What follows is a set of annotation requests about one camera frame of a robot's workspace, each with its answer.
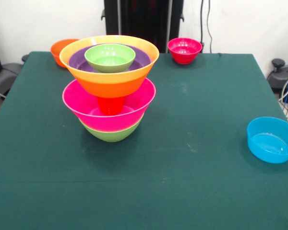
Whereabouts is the orange cup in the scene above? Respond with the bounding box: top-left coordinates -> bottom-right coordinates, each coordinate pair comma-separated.
96,95 -> 125,115

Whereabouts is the medium green bowl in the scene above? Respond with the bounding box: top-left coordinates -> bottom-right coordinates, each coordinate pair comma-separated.
79,117 -> 143,143

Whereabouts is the large orange bowl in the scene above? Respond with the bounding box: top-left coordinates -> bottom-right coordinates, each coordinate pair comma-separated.
59,35 -> 160,99

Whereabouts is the purple bowl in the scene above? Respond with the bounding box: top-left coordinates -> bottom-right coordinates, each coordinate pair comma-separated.
68,44 -> 151,73

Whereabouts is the large pink bowl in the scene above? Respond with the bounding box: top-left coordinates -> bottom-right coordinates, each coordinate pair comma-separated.
62,78 -> 157,132

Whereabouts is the small green bowl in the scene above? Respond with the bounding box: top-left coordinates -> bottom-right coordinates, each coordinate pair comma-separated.
84,43 -> 136,73

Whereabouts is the dark green tablecloth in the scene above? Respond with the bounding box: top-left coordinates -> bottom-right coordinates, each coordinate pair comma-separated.
0,51 -> 288,230

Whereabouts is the small pink-red bowl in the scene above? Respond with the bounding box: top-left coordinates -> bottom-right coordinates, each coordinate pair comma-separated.
168,37 -> 203,65

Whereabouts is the small orange bowl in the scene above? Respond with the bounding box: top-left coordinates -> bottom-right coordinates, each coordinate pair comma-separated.
50,38 -> 80,69

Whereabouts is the small blue bowl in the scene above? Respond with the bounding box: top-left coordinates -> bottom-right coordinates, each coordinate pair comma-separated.
247,116 -> 288,164

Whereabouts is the black chair base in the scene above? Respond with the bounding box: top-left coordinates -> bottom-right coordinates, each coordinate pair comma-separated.
267,58 -> 288,104
0,62 -> 22,99

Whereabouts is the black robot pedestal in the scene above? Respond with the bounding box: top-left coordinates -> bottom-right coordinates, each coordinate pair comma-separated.
101,0 -> 184,54

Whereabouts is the thick black wall cable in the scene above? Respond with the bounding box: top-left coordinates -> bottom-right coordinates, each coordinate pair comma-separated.
198,0 -> 206,48

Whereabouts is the thin black wall cable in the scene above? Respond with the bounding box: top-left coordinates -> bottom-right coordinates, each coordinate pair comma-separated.
206,0 -> 214,53

